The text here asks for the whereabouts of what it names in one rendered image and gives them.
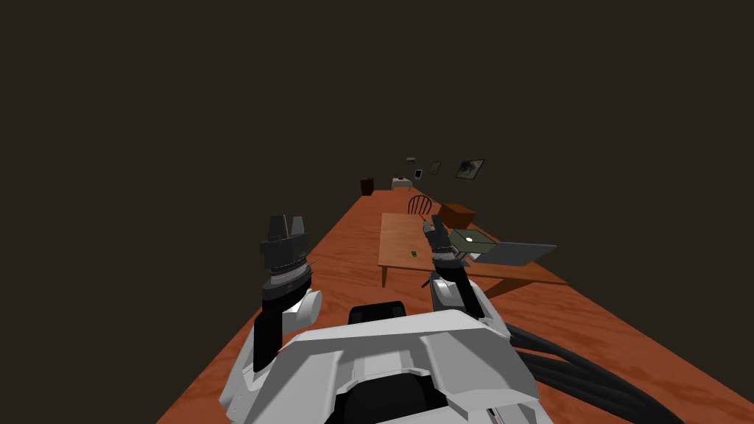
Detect brown wooden table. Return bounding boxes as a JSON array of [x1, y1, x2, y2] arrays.
[[376, 211, 570, 289]]

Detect brown cardboard box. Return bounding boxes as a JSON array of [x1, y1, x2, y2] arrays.
[[438, 202, 479, 230]]

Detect olive green box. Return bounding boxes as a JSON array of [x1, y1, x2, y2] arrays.
[[448, 228, 498, 256]]

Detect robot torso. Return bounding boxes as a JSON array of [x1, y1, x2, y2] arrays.
[[219, 300, 554, 424]]

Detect grey flat laptop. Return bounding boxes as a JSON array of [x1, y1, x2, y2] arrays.
[[470, 241, 558, 267]]

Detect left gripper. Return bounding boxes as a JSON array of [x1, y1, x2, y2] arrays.
[[258, 214, 310, 272]]

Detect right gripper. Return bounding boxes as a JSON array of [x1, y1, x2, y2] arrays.
[[422, 214, 456, 257]]

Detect large dark framed picture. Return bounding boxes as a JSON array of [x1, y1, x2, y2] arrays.
[[454, 158, 487, 181]]

